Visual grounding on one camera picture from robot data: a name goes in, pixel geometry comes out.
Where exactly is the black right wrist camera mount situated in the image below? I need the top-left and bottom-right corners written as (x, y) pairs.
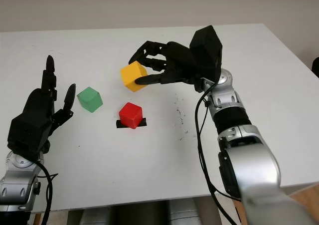
top-left (189, 24), bottom-right (223, 82)

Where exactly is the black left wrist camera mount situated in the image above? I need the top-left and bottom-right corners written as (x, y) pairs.
top-left (6, 112), bottom-right (53, 161)

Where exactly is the green wooden cube block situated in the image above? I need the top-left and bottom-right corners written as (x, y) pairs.
top-left (76, 86), bottom-right (103, 113)

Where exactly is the red wooden cube block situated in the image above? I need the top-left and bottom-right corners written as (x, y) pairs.
top-left (118, 102), bottom-right (143, 130)

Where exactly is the silver robot thigh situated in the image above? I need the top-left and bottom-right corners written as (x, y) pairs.
top-left (169, 199), bottom-right (200, 225)
top-left (79, 205), bottom-right (118, 225)

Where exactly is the black rounded object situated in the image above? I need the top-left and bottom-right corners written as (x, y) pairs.
top-left (311, 56), bottom-right (319, 78)

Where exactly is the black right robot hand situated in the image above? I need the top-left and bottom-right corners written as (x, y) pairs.
top-left (128, 40), bottom-right (207, 92)

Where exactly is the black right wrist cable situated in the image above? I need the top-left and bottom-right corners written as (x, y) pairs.
top-left (195, 81), bottom-right (242, 225)

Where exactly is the yellow wooden cube block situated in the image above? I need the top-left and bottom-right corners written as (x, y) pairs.
top-left (120, 61), bottom-right (148, 93)

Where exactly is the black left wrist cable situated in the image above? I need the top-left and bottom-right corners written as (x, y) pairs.
top-left (32, 160), bottom-right (59, 225)

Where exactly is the silver left robot thigh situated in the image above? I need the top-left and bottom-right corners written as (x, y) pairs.
top-left (79, 205), bottom-right (118, 225)

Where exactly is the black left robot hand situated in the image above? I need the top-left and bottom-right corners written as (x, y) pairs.
top-left (21, 55), bottom-right (77, 146)

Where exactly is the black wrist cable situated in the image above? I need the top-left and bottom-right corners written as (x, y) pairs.
top-left (32, 160), bottom-right (59, 225)
top-left (195, 81), bottom-right (242, 225)

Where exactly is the black tape marker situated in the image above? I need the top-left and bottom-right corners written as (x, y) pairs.
top-left (116, 117), bottom-right (148, 130)

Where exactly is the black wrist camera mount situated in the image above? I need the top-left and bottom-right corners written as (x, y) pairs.
top-left (189, 24), bottom-right (223, 82)
top-left (6, 112), bottom-right (53, 161)

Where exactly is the silver right robot thigh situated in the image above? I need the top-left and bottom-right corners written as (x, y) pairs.
top-left (169, 199), bottom-right (200, 225)

